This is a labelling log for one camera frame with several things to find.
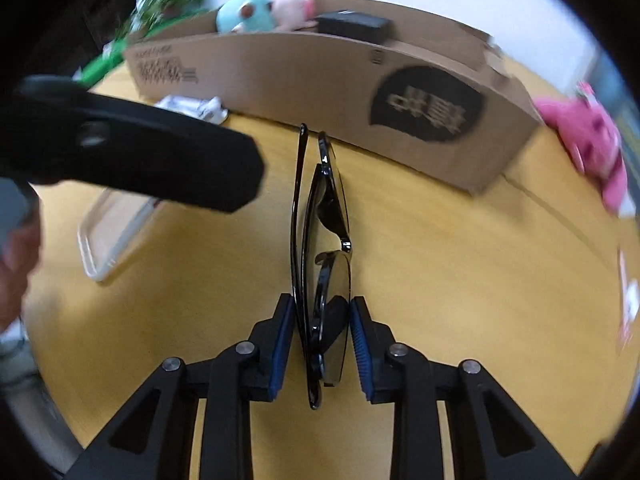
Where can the pink strawberry bear plush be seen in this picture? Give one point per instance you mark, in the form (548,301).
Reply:
(592,140)

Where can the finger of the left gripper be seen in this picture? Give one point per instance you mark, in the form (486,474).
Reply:
(53,130)

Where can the black sunglasses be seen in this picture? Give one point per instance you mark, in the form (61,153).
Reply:
(321,272)

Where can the small black box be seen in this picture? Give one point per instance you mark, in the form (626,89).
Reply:
(356,26)

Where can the brown cardboard box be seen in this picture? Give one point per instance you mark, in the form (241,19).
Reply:
(435,96)

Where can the white folding phone stand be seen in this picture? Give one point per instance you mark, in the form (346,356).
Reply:
(206,110)

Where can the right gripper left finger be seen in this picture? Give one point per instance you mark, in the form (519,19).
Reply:
(151,435)

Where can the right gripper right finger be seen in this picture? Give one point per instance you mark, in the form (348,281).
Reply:
(491,437)

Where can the clear white phone case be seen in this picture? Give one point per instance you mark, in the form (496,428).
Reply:
(108,228)

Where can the white paper scraps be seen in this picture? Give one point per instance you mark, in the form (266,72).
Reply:
(629,302)

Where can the teal and pink plush toy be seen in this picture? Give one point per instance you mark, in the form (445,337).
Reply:
(242,16)

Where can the person's hand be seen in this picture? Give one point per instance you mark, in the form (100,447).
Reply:
(19,258)

